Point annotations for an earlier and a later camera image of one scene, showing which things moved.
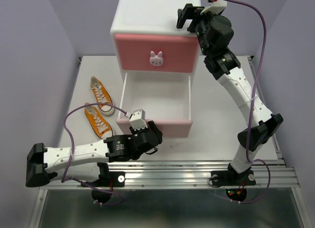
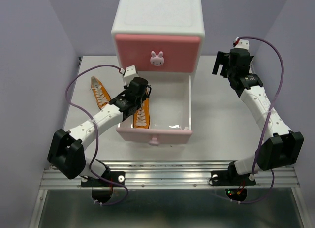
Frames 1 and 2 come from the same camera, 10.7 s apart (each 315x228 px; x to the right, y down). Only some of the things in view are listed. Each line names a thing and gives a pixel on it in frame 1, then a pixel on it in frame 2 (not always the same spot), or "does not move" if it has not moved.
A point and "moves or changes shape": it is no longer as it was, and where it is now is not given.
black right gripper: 185,15 → 222,58
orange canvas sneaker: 101,96 does not move
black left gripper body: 136,133 → 138,101
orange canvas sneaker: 98,121 moves or changes shape
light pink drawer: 166,99 does not move
